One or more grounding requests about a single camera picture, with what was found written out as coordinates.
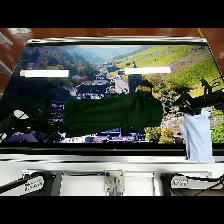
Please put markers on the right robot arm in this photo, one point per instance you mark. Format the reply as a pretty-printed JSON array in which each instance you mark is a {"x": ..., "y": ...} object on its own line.
[{"x": 213, "y": 99}]

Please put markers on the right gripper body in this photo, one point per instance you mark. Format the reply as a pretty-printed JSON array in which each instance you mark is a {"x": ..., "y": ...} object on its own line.
[{"x": 186, "y": 102}]

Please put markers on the silver frame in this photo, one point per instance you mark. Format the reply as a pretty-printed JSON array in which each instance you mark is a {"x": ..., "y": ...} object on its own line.
[{"x": 100, "y": 166}]

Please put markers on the dark green T-shirt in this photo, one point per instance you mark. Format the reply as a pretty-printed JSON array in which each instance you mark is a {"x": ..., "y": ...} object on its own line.
[{"x": 106, "y": 115}]

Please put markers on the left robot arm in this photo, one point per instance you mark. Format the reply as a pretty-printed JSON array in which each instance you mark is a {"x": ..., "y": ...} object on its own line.
[{"x": 20, "y": 124}]

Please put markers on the light blue garment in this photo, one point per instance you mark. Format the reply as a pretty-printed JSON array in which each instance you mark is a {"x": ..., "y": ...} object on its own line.
[{"x": 199, "y": 136}]

